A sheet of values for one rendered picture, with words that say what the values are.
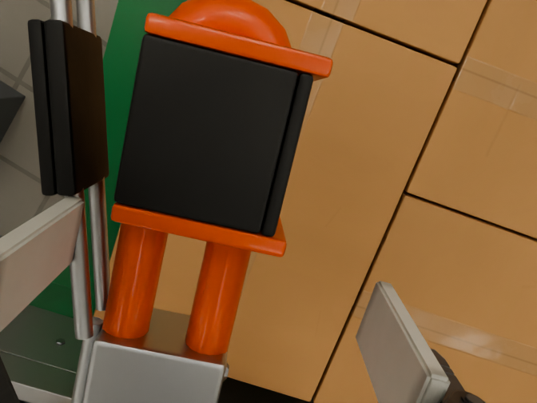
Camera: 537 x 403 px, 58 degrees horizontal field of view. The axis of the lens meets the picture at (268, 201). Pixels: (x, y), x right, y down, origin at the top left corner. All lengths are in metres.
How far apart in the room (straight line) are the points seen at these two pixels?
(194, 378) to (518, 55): 0.68
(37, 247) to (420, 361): 0.13
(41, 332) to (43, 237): 0.82
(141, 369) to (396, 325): 0.12
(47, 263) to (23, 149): 1.23
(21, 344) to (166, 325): 0.71
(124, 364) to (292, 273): 0.57
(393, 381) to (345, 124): 0.58
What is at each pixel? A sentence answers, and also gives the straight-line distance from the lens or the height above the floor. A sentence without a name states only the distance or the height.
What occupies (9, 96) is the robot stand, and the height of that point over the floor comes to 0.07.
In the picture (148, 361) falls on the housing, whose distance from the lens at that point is 0.24.
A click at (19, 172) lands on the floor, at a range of 1.44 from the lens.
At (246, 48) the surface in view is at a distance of 0.20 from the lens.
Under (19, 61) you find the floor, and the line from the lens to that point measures 1.40.
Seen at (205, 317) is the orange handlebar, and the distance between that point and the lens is 0.23.
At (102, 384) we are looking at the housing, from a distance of 0.25.
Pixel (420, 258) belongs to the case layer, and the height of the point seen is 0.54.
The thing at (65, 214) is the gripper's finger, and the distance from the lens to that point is 0.20.
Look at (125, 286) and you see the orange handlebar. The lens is 0.23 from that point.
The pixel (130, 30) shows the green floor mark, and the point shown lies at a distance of 1.31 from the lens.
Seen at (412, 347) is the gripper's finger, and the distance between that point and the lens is 0.17.
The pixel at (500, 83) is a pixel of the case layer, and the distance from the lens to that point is 0.80.
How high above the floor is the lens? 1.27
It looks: 75 degrees down
